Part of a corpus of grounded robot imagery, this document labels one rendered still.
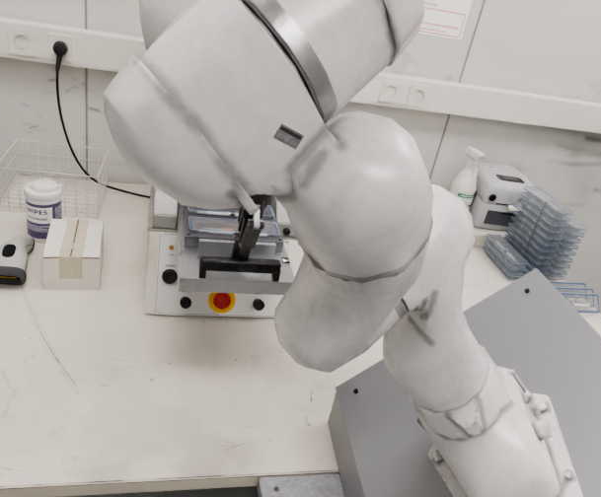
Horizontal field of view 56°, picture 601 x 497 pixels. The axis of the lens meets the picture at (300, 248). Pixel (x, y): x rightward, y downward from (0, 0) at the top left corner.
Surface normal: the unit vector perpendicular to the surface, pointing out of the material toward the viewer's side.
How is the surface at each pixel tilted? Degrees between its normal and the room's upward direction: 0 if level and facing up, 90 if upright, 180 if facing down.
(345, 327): 110
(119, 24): 90
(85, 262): 88
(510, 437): 44
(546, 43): 90
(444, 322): 80
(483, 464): 60
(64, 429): 0
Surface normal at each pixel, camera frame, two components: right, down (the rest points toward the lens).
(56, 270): 0.22, 0.48
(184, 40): -0.38, -0.32
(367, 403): -0.55, -0.68
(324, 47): 0.42, 0.30
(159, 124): 0.03, 0.22
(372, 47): 0.67, 0.47
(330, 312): -0.65, 0.53
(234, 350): 0.18, -0.86
